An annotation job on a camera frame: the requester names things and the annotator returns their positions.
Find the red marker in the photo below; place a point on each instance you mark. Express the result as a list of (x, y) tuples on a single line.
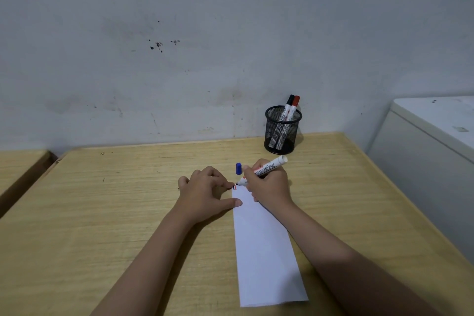
[(296, 100)]

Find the person's left hand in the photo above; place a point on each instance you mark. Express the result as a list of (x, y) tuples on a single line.
[(201, 197)]

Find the blue marker cap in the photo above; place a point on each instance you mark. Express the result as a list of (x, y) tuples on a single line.
[(239, 168)]

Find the blue marker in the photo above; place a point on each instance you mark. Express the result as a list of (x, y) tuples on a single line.
[(276, 162)]

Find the person's left forearm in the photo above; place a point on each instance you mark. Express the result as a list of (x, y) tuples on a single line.
[(155, 260)]

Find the black marker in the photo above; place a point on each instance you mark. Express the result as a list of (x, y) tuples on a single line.
[(290, 99)]

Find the person's right forearm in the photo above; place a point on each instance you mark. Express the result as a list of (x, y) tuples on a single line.
[(340, 264)]

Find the white paper strip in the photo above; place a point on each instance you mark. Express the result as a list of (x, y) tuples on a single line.
[(264, 252)]

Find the light wooden table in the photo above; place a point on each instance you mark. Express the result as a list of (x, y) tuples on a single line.
[(16, 169)]

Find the black mesh pen holder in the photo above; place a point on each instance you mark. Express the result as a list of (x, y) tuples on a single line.
[(292, 138)]

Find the person's right hand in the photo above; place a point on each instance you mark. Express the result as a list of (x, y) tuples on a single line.
[(272, 190)]

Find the white cabinet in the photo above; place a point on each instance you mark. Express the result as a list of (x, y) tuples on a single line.
[(422, 164)]

